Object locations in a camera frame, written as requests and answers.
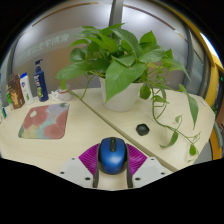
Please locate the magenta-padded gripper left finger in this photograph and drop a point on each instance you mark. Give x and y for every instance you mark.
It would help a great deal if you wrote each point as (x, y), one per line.
(88, 160)

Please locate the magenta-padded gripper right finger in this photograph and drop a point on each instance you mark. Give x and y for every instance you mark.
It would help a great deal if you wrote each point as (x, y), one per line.
(136, 160)

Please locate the blue and black computer mouse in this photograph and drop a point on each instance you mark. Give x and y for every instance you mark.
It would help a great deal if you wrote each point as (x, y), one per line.
(112, 156)

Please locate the floral print mouse pad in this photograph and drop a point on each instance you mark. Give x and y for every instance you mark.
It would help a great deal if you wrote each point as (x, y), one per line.
(45, 121)

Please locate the small black square object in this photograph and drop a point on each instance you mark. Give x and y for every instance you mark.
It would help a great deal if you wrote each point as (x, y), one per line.
(142, 129)

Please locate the green plant in white pot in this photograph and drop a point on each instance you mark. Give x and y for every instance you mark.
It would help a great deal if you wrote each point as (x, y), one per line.
(121, 100)

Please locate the small white lidded jar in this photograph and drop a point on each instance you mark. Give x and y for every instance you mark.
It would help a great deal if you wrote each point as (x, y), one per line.
(65, 95)

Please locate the crumpled white tissue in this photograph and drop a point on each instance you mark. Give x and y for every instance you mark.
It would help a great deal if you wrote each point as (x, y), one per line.
(55, 95)

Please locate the dark blue pump bottle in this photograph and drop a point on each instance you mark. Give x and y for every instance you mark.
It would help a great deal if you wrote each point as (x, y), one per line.
(41, 83)

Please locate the white bottle with blue cap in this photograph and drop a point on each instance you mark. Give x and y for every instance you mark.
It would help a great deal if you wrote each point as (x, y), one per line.
(26, 90)

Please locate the brown carton box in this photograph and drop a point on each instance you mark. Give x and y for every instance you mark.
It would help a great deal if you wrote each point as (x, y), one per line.
(16, 94)

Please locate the white green blue tube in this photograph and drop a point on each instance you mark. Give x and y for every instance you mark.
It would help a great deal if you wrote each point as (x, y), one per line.
(2, 110)

